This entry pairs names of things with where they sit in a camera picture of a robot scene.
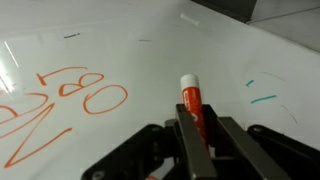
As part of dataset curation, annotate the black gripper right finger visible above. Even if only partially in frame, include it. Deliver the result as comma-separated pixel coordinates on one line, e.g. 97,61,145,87
203,105,291,180

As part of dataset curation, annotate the white wall whiteboard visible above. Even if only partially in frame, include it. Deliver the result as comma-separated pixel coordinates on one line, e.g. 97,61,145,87
0,0,320,180

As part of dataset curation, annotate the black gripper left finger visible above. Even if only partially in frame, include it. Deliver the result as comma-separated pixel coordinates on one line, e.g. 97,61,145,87
176,104,218,180

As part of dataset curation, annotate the orange white marker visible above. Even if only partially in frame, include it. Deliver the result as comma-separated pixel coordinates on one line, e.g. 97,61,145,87
180,74,207,142

